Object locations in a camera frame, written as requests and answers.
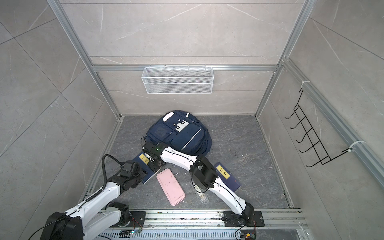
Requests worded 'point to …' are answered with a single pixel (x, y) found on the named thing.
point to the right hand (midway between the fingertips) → (156, 166)
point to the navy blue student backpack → (181, 131)
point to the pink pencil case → (173, 191)
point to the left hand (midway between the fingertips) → (144, 169)
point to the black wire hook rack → (317, 147)
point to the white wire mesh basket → (177, 80)
